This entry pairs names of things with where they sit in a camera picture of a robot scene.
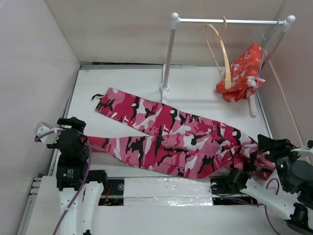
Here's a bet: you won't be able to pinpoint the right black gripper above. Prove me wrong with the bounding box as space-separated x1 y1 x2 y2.
257 132 303 190

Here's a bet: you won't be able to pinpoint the pink camouflage trousers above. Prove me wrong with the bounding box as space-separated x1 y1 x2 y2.
89 88 275 179

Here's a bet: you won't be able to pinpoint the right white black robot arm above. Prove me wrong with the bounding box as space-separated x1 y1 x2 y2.
226 134 313 235

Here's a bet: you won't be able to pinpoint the black mounting rail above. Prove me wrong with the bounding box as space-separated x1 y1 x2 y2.
99 177 258 206

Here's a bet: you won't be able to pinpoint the white clothes rack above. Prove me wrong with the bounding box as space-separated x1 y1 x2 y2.
159 12 296 103

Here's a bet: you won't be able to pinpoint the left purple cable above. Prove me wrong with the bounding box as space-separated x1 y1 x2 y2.
34 129 92 235

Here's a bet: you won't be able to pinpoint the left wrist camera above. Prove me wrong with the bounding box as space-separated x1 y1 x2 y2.
35 122 60 144

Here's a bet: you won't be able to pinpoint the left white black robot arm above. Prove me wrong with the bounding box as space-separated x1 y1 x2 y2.
48 117 109 235

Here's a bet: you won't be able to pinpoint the silver taped white panel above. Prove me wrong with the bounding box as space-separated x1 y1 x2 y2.
123 177 213 207

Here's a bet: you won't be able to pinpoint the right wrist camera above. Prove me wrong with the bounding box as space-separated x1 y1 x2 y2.
296 139 313 157

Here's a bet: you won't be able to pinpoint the orange white patterned garment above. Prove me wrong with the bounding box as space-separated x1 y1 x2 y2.
216 44 265 103

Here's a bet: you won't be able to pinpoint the beige wooden hanger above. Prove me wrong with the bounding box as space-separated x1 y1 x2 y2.
202 16 231 90

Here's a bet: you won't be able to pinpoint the light blue wire hanger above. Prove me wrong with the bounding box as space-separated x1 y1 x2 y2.
253 19 280 91

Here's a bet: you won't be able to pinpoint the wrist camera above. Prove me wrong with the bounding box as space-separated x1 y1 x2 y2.
35 122 60 144
296 139 313 157

